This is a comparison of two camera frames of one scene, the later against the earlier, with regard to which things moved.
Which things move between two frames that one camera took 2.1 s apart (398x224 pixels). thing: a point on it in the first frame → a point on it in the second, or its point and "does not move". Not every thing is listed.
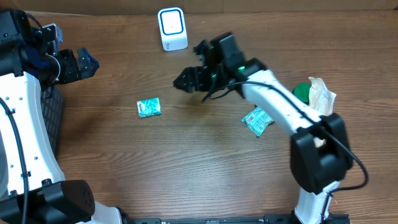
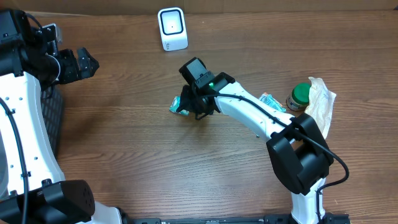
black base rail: (128, 218) does not move
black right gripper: (197, 76) → (188, 105)
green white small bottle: (301, 90) does not move
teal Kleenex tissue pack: (148, 107) → (175, 106)
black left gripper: (74, 71) does not move
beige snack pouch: (322, 99) does not move
